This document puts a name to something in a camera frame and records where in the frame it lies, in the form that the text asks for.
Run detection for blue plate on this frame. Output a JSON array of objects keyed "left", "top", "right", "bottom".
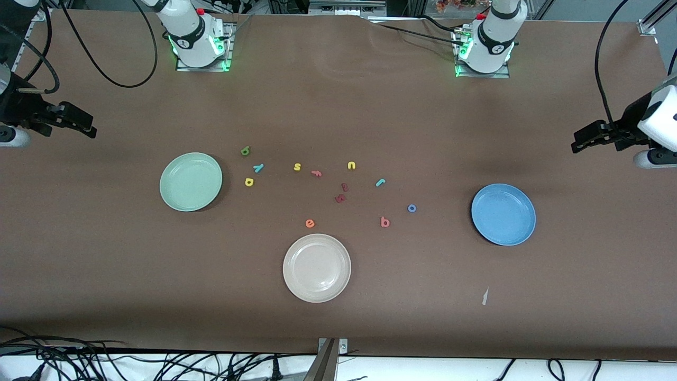
[{"left": 471, "top": 183, "right": 537, "bottom": 247}]

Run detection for pale green plate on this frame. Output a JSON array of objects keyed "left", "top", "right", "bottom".
[{"left": 160, "top": 152, "right": 223, "bottom": 212}]

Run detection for dried flower bunch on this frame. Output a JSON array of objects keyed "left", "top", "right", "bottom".
[{"left": 435, "top": 0, "right": 490, "bottom": 14}]

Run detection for brown table cover sheet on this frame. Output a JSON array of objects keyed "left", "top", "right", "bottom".
[{"left": 0, "top": 8, "right": 677, "bottom": 361}]

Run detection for grey equipment box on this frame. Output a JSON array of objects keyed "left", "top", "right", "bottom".
[{"left": 308, "top": 0, "right": 387, "bottom": 16}]

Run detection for beige plate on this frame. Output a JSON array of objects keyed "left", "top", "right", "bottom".
[{"left": 282, "top": 233, "right": 352, "bottom": 303}]

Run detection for aluminium support beam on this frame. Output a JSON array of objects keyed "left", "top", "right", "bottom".
[{"left": 301, "top": 339, "right": 340, "bottom": 381}]

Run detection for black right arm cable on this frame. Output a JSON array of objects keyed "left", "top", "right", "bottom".
[{"left": 15, "top": 0, "right": 159, "bottom": 95}]

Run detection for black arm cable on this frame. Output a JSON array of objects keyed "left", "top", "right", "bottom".
[
  {"left": 15, "top": 0, "right": 159, "bottom": 95},
  {"left": 595, "top": 0, "right": 631, "bottom": 128}
]

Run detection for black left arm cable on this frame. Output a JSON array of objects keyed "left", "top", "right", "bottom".
[{"left": 595, "top": 0, "right": 631, "bottom": 128}]

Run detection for aluminium corner post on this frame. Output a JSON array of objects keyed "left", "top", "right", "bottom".
[{"left": 637, "top": 0, "right": 677, "bottom": 37}]

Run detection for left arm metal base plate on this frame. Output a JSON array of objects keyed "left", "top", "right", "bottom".
[{"left": 455, "top": 29, "right": 511, "bottom": 79}]

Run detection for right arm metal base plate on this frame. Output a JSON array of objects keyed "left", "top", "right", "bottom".
[{"left": 176, "top": 21, "right": 234, "bottom": 72}]

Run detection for black cable on table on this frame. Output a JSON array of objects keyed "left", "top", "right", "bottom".
[{"left": 365, "top": 15, "right": 469, "bottom": 53}]

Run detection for tangled black floor cables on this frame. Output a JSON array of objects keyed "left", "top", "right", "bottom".
[{"left": 0, "top": 327, "right": 318, "bottom": 381}]

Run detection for metal table edge bracket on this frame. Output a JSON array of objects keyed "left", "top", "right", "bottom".
[{"left": 317, "top": 338, "right": 349, "bottom": 356}]

